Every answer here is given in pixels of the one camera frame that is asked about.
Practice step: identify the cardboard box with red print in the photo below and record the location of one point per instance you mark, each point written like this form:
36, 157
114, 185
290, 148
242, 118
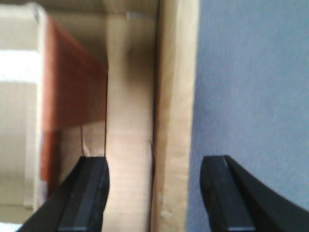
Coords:
52, 93

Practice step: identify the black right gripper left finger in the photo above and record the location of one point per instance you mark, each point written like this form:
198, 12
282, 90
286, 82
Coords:
78, 203

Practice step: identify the large plain cardboard box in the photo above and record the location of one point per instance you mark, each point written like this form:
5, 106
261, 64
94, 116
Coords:
150, 48

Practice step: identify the dark grey felt mat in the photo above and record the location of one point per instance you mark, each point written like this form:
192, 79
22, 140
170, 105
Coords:
252, 96

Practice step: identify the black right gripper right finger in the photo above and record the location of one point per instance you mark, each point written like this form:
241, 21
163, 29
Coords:
236, 201

